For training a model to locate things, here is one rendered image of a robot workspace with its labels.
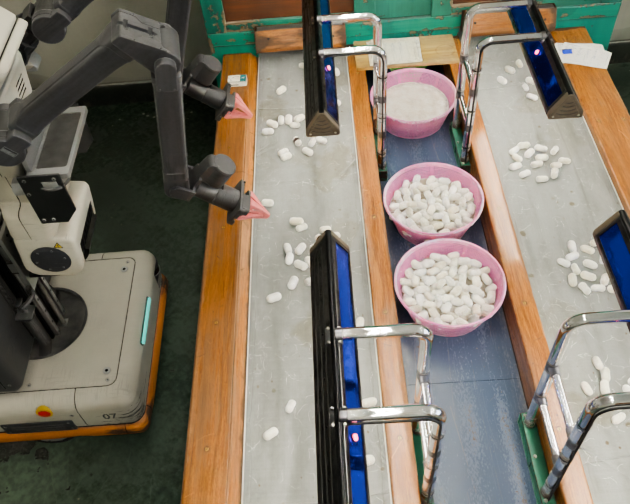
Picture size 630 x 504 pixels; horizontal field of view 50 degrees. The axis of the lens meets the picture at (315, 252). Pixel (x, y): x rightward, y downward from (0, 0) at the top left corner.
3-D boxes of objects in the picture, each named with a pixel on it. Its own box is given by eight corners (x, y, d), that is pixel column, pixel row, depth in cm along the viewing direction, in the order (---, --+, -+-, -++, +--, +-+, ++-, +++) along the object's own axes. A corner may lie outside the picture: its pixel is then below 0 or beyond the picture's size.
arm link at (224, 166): (165, 166, 160) (166, 195, 155) (187, 136, 152) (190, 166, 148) (210, 179, 167) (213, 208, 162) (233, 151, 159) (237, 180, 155)
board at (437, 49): (356, 71, 220) (356, 68, 219) (353, 44, 229) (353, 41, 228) (459, 63, 218) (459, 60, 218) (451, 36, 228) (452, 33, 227)
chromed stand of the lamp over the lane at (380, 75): (322, 185, 200) (312, 55, 166) (320, 140, 213) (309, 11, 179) (387, 181, 200) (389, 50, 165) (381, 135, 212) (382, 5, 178)
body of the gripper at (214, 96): (233, 84, 192) (210, 72, 189) (232, 107, 186) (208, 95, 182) (222, 100, 196) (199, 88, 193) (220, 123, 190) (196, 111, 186)
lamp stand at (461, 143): (459, 176, 199) (476, 43, 165) (448, 131, 212) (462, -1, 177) (524, 171, 198) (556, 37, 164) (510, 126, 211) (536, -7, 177)
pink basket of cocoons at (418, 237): (411, 271, 178) (412, 248, 171) (366, 204, 194) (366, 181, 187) (499, 236, 183) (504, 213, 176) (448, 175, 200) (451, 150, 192)
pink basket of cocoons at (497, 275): (399, 352, 163) (400, 330, 156) (388, 264, 180) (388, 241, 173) (511, 345, 162) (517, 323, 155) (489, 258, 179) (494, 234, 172)
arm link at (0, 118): (-32, 129, 138) (-34, 149, 135) (-5, 102, 133) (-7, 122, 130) (11, 148, 145) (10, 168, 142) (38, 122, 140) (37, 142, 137)
